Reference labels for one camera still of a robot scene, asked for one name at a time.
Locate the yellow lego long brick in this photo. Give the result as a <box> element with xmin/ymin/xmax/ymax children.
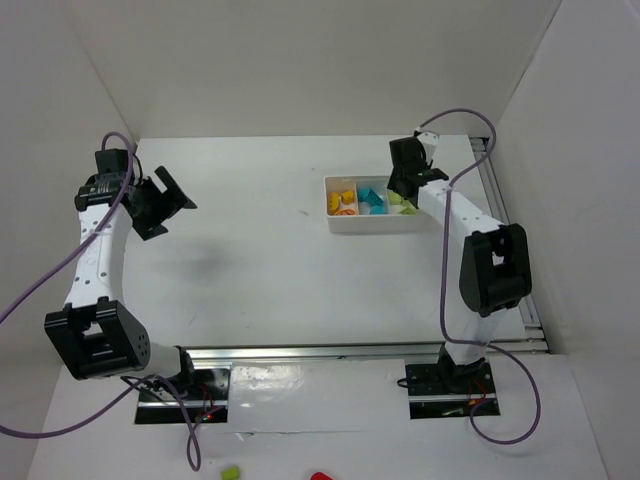
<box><xmin>327</xmin><ymin>192</ymin><xmax>341</xmax><ymax>215</ymax></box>

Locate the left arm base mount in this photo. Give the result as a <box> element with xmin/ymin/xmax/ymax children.
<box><xmin>134</xmin><ymin>366</ymin><xmax>231</xmax><ymax>425</ymax></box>

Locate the long teal lego brick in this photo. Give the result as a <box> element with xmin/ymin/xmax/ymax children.
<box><xmin>357</xmin><ymin>188</ymin><xmax>383</xmax><ymax>206</ymax></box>

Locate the small yellow lego brick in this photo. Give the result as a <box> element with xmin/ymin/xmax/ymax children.
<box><xmin>340</xmin><ymin>190</ymin><xmax>356</xmax><ymax>205</ymax></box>

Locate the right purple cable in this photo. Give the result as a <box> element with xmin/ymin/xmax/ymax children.
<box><xmin>418</xmin><ymin>108</ymin><xmax>542</xmax><ymax>445</ymax></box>

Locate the green lego on floor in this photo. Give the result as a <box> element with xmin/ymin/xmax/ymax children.
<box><xmin>220</xmin><ymin>465</ymin><xmax>241</xmax><ymax>480</ymax></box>

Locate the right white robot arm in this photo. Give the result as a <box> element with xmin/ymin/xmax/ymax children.
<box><xmin>388</xmin><ymin>132</ymin><xmax>532</xmax><ymax>367</ymax></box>

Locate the aluminium rail right side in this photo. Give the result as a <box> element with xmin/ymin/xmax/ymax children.
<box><xmin>469</xmin><ymin>135</ymin><xmax>551</xmax><ymax>354</ymax></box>

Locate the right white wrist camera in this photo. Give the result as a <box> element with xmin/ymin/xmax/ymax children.
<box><xmin>414</xmin><ymin>130</ymin><xmax>439</xmax><ymax>164</ymax></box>

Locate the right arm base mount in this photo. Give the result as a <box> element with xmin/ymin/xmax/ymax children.
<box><xmin>396</xmin><ymin>349</ymin><xmax>500</xmax><ymax>420</ymax></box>

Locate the white three-compartment tray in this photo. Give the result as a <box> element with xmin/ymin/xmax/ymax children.
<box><xmin>324</xmin><ymin>176</ymin><xmax>427</xmax><ymax>234</ymax></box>

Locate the red object at bottom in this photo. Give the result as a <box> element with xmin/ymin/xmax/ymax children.
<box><xmin>310</xmin><ymin>472</ymin><xmax>333</xmax><ymax>480</ymax></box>

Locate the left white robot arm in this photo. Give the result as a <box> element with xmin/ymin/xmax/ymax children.
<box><xmin>44</xmin><ymin>149</ymin><xmax>196</xmax><ymax>380</ymax></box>

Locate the orange printed lego brick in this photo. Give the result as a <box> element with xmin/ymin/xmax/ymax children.
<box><xmin>332</xmin><ymin>208</ymin><xmax>358</xmax><ymax>216</ymax></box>

